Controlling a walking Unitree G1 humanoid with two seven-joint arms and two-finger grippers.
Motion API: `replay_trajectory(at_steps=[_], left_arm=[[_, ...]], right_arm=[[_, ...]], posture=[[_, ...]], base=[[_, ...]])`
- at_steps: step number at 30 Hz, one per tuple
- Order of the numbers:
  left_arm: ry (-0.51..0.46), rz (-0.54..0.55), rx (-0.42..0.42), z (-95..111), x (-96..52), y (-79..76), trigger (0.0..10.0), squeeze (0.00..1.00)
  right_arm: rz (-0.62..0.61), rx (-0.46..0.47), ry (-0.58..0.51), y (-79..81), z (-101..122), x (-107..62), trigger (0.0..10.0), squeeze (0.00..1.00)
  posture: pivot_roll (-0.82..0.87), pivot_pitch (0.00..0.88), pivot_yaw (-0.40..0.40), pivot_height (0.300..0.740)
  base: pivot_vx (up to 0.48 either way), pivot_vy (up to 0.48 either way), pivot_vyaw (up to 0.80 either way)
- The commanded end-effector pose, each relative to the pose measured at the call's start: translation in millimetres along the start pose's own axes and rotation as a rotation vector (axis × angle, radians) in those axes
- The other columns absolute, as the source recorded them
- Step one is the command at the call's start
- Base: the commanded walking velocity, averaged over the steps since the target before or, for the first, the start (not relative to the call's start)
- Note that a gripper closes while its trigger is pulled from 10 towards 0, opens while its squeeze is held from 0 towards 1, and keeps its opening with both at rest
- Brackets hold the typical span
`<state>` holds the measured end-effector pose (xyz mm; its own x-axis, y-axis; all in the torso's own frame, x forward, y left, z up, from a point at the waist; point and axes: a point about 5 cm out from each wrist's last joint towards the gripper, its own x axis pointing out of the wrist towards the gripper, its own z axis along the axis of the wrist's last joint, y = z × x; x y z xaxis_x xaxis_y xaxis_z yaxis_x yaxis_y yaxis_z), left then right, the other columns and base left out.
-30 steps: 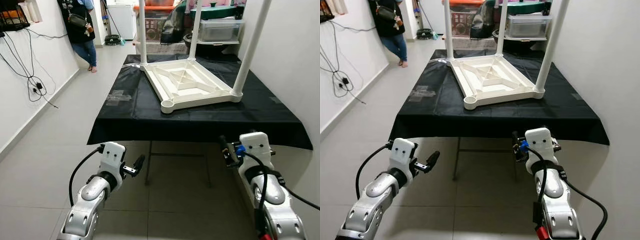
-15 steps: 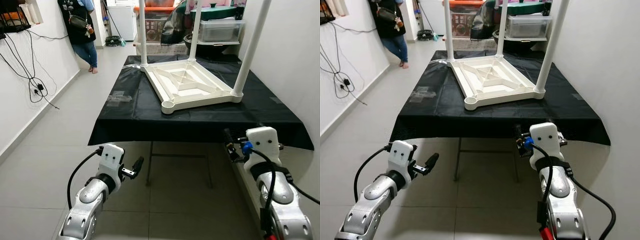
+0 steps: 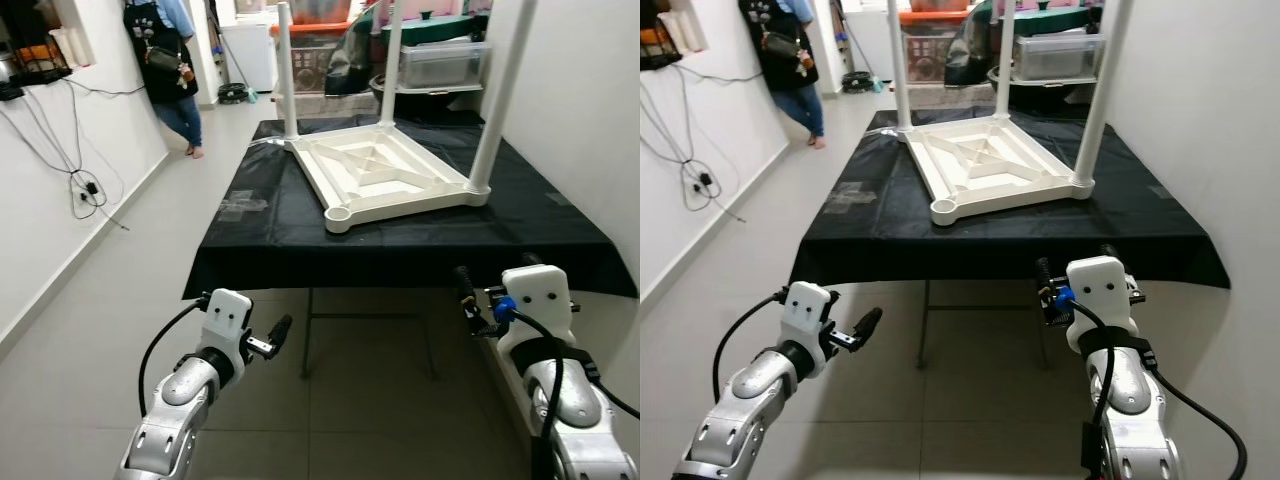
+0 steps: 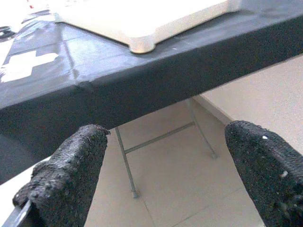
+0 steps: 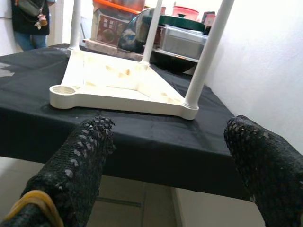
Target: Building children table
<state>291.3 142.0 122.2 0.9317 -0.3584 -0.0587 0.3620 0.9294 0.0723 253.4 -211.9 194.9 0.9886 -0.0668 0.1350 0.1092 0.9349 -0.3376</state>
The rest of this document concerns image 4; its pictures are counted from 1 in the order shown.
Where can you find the clear tape cross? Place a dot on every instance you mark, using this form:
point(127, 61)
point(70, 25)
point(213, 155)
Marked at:
point(26, 63)

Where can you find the white plastic table top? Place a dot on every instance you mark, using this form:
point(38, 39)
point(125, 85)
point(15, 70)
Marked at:
point(142, 23)

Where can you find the black tablecloth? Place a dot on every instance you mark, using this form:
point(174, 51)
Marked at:
point(142, 82)

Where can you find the grey metal table leg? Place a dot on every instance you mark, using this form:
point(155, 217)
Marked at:
point(126, 165)

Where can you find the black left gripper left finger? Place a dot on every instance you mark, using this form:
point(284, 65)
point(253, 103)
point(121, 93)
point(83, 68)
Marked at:
point(68, 179)

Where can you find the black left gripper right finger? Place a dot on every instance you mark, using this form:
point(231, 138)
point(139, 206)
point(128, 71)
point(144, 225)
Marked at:
point(272, 179)

